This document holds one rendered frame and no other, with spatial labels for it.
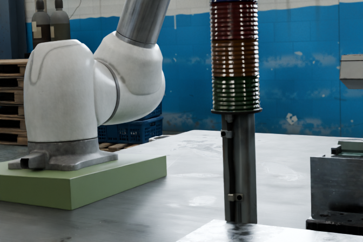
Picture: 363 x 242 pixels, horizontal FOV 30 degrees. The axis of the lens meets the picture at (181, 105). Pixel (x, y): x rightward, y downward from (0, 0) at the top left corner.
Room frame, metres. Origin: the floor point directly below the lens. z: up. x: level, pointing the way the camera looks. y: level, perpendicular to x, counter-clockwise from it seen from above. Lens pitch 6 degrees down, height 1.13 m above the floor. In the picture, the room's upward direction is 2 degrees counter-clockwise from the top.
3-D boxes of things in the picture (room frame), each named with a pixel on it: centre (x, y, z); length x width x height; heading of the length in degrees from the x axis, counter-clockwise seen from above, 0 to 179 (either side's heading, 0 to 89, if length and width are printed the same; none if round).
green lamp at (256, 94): (0.84, -0.07, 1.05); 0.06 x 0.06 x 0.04
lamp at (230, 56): (0.84, -0.07, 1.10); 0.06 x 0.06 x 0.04
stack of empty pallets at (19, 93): (7.75, 1.91, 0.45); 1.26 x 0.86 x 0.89; 58
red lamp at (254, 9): (0.84, -0.07, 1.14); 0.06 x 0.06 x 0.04
